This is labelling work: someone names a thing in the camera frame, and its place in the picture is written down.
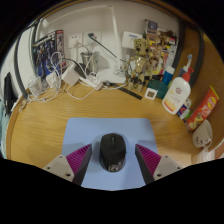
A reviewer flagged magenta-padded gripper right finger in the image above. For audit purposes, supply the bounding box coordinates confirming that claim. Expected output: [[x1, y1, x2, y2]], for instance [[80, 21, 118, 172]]
[[134, 143, 184, 185]]

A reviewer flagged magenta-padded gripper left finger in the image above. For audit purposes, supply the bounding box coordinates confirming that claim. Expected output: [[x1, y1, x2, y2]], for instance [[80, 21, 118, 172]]
[[43, 143, 93, 187]]

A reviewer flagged black computer mouse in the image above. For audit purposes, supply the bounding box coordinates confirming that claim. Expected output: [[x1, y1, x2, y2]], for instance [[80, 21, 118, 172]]
[[98, 132, 128, 173]]

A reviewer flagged light blue mouse pad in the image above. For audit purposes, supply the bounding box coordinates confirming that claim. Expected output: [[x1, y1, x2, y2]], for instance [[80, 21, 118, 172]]
[[60, 117, 159, 192]]

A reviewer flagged white mug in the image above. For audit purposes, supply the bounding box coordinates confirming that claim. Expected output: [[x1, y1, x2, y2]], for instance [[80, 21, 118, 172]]
[[192, 118, 214, 149]]

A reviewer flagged small blue white bottle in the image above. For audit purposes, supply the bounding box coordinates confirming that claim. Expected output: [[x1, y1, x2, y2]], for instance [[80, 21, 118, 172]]
[[176, 98, 193, 120]]

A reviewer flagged white lotion pump bottle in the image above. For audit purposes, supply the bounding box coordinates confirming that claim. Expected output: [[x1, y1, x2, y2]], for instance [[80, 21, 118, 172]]
[[161, 54, 195, 116]]

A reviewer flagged red chips can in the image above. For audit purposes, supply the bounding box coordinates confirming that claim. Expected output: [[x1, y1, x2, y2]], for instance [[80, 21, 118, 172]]
[[185, 84, 220, 132]]

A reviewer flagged teal container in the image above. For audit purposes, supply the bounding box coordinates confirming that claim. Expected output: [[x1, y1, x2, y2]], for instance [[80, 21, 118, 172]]
[[146, 79, 170, 100]]

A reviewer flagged black ruler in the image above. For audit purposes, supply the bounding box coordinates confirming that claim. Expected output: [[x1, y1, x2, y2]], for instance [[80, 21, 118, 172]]
[[117, 85, 144, 101]]

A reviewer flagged crumpled clear plastic wrapper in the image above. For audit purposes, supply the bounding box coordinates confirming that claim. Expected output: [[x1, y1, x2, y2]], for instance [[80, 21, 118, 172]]
[[18, 98, 29, 111]]

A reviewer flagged white power strip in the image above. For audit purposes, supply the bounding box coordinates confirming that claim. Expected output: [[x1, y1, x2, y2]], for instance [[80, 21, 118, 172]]
[[78, 76, 104, 92]]

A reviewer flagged clear domed plastic cup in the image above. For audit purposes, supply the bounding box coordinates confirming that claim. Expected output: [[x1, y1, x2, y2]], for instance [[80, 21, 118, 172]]
[[27, 75, 44, 98]]

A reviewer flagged white cube charger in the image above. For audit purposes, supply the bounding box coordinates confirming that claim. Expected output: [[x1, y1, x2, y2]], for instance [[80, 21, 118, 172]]
[[45, 71, 59, 88]]

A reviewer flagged white power adapter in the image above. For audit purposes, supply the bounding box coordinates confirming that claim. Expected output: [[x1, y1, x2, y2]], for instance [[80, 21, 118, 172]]
[[60, 63, 81, 87]]

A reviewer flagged white desk lamp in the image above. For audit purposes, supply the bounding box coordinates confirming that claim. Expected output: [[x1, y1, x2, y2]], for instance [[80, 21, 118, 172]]
[[43, 4, 129, 84]]

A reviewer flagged brown tree figure model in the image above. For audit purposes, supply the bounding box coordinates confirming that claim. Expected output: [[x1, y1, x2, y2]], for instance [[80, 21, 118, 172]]
[[125, 38, 161, 93]]

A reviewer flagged metal cup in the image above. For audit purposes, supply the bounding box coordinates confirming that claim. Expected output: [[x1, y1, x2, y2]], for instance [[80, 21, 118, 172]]
[[80, 51, 100, 73]]

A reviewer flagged dark blue model kit box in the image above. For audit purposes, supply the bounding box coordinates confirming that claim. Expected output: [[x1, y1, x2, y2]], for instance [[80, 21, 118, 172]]
[[31, 29, 66, 81]]

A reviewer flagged colourful figure poster box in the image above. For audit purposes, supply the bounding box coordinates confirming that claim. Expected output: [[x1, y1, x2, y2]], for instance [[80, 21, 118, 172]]
[[143, 19, 179, 76]]

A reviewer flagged small white square frame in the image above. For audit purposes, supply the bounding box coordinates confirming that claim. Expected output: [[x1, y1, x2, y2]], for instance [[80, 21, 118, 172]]
[[143, 87, 159, 100]]

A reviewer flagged grey metal shelf frame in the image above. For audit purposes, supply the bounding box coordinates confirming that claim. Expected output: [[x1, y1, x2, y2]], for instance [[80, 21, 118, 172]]
[[13, 18, 205, 99]]

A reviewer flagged black plugged cable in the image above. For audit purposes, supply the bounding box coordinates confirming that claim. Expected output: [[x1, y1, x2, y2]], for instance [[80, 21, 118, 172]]
[[87, 32, 129, 63]]

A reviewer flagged white wall socket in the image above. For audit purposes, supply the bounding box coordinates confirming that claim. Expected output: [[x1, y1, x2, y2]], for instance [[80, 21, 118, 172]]
[[83, 31, 103, 48], [66, 32, 84, 50]]

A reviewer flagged white wall box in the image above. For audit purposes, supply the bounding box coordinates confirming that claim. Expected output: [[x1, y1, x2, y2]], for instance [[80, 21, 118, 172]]
[[121, 30, 144, 50]]

